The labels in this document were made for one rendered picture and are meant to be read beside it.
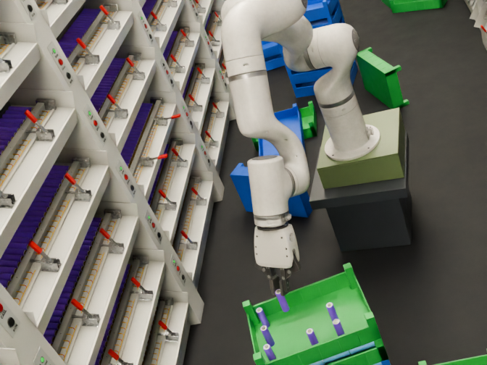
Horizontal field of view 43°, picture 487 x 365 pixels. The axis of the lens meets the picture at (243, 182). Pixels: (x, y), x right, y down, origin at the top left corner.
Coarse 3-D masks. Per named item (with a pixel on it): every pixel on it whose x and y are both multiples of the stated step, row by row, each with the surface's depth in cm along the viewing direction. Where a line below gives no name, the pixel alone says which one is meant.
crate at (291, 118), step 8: (296, 104) 287; (280, 112) 292; (288, 112) 292; (296, 112) 290; (280, 120) 295; (288, 120) 293; (296, 120) 291; (296, 128) 289; (264, 144) 290; (264, 152) 288; (272, 152) 286
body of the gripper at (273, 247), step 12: (264, 228) 145; (276, 228) 144; (288, 228) 145; (264, 240) 147; (276, 240) 145; (288, 240) 145; (264, 252) 148; (276, 252) 146; (288, 252) 145; (264, 264) 149; (276, 264) 147; (288, 264) 146
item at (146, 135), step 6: (156, 102) 244; (156, 108) 240; (156, 114) 238; (150, 120) 233; (150, 126) 230; (144, 132) 227; (150, 132) 229; (144, 138) 223; (144, 144) 221; (150, 144) 223; (138, 150) 217; (138, 156) 214; (132, 162) 211; (138, 162) 213; (132, 168) 208; (132, 174) 206; (138, 174) 208
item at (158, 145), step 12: (156, 96) 247; (168, 96) 246; (168, 108) 245; (168, 120) 238; (156, 132) 231; (168, 132) 235; (156, 144) 224; (144, 156) 218; (156, 156) 218; (144, 168) 213; (156, 168) 216; (144, 180) 207; (144, 192) 202
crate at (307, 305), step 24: (312, 288) 164; (336, 288) 165; (360, 288) 156; (288, 312) 165; (312, 312) 162; (336, 312) 160; (360, 312) 157; (288, 336) 159; (336, 336) 154; (360, 336) 148; (264, 360) 149; (288, 360) 148; (312, 360) 150
